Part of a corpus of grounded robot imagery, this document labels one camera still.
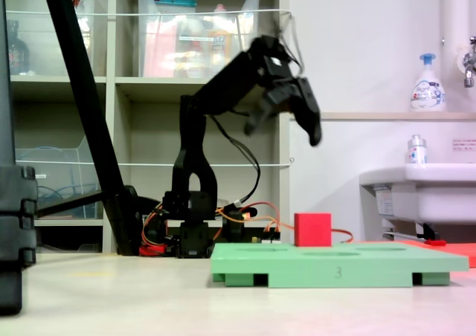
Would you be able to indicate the large clear plastic bin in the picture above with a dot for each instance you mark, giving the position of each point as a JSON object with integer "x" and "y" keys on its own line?
{"x": 197, "y": 53}

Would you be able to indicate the metal faucet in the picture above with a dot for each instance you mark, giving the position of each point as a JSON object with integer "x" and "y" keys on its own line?
{"x": 469, "y": 68}

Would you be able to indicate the narrow clear plastic bin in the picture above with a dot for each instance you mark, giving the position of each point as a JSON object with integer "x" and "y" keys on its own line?
{"x": 87, "y": 53}

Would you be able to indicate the pink package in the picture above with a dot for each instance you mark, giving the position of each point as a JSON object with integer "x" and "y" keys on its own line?
{"x": 158, "y": 50}

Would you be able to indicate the beige shelf unit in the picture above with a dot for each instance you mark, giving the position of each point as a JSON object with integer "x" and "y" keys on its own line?
{"x": 148, "y": 85}

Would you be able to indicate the pink-capped spray bottle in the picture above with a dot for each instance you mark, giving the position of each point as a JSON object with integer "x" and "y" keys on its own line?
{"x": 220, "y": 35}

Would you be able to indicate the dark grey upright panel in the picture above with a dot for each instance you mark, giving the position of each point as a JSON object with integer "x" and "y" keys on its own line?
{"x": 4, "y": 90}

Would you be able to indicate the small clear sanitizer bottle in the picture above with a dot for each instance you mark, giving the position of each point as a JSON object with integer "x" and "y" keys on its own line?
{"x": 417, "y": 152}

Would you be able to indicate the red square block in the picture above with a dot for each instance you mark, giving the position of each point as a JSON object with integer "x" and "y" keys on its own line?
{"x": 313, "y": 230}

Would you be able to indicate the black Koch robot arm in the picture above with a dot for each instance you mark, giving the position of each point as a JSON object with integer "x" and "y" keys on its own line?
{"x": 193, "y": 139}

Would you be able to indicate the sink sticker label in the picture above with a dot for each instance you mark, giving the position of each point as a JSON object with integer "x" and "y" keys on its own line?
{"x": 385, "y": 202}

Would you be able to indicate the small circuit board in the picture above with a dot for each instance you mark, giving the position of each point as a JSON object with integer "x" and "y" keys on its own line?
{"x": 269, "y": 239}

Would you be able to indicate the green shape-hole board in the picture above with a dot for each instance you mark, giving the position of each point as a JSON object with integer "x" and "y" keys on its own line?
{"x": 334, "y": 265}

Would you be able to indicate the white sink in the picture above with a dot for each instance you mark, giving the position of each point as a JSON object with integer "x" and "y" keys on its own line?
{"x": 427, "y": 194}

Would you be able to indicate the low clear plastic bin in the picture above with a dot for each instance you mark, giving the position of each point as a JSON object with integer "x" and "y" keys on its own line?
{"x": 67, "y": 154}

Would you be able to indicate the black table clamp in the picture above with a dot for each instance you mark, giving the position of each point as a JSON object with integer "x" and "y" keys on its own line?
{"x": 234, "y": 232}

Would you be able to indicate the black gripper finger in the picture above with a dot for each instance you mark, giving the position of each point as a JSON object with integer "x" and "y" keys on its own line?
{"x": 310, "y": 116}
{"x": 258, "y": 122}

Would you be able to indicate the teal-topped package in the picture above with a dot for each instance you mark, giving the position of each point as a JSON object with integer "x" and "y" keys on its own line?
{"x": 175, "y": 3}

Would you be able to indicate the dark round bottle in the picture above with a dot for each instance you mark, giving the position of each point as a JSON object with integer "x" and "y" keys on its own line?
{"x": 16, "y": 53}

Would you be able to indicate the orange flat block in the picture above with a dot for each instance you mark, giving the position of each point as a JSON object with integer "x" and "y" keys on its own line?
{"x": 461, "y": 252}

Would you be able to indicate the white blue soap pump bottle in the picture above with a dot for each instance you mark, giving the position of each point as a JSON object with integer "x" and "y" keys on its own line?
{"x": 427, "y": 90}

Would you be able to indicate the notched black stack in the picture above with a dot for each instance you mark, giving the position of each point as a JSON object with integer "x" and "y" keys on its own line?
{"x": 15, "y": 209}

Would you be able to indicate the white wall label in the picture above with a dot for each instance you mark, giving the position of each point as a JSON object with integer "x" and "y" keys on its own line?
{"x": 464, "y": 144}

